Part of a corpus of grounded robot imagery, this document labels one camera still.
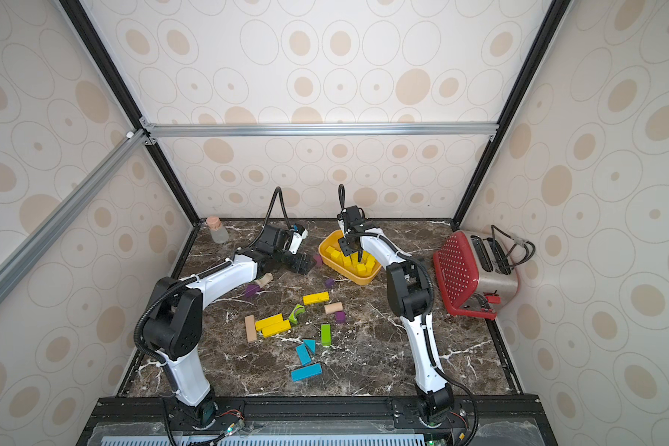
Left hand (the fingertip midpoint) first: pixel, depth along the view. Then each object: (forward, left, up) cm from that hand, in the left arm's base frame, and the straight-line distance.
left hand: (314, 255), depth 92 cm
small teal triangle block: (-26, -1, -10) cm, 28 cm away
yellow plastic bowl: (+3, -15, -10) cm, 19 cm away
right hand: (+13, -17, -8) cm, 23 cm away
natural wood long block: (-20, +20, -12) cm, 31 cm away
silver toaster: (-9, -57, +3) cm, 57 cm away
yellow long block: (-9, -1, -11) cm, 15 cm away
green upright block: (-22, -5, -11) cm, 25 cm away
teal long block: (-33, +1, -13) cm, 35 cm away
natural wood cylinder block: (-13, -6, -11) cm, 18 cm away
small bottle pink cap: (+18, +40, -3) cm, 44 cm away
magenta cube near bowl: (+5, -1, -9) cm, 10 cm away
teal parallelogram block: (-28, +2, -12) cm, 31 cm away
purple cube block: (-15, -9, -13) cm, 22 cm away
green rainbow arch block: (-14, +5, -11) cm, 18 cm away
